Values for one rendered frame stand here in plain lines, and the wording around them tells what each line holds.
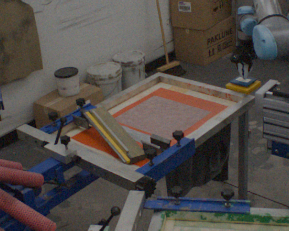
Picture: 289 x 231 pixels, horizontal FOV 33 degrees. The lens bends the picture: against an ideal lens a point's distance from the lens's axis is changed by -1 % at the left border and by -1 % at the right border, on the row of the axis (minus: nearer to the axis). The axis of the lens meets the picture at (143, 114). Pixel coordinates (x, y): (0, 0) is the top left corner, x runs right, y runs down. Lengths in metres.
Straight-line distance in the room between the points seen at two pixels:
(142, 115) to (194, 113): 0.24
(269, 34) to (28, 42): 2.74
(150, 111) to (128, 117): 0.11
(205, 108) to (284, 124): 0.56
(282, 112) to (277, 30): 0.32
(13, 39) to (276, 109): 2.61
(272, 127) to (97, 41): 3.02
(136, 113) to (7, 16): 1.91
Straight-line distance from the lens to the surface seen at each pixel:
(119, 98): 2.39
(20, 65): 4.06
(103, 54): 4.73
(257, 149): 3.81
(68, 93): 4.16
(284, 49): 1.65
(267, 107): 1.84
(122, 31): 4.87
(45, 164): 1.84
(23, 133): 2.10
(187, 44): 5.36
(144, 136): 2.07
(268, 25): 1.68
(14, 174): 1.65
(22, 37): 4.02
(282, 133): 1.84
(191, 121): 2.18
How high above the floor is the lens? 1.98
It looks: 27 degrees down
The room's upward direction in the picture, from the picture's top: 6 degrees counter-clockwise
